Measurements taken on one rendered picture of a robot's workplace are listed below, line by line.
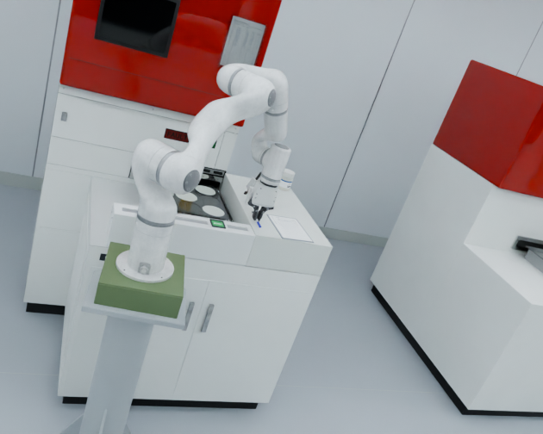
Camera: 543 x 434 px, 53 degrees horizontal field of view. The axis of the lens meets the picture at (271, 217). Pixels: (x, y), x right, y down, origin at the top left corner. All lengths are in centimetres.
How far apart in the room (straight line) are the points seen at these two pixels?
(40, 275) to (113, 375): 102
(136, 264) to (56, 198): 99
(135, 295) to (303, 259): 81
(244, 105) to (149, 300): 68
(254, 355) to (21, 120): 244
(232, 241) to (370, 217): 297
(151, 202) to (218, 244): 51
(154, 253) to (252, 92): 59
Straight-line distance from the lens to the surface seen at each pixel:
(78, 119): 255
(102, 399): 212
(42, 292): 297
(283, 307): 240
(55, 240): 281
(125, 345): 195
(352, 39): 435
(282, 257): 225
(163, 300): 176
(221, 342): 243
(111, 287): 175
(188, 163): 162
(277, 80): 192
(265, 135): 208
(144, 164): 168
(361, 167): 473
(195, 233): 210
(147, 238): 174
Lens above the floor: 186
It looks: 22 degrees down
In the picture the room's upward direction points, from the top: 19 degrees clockwise
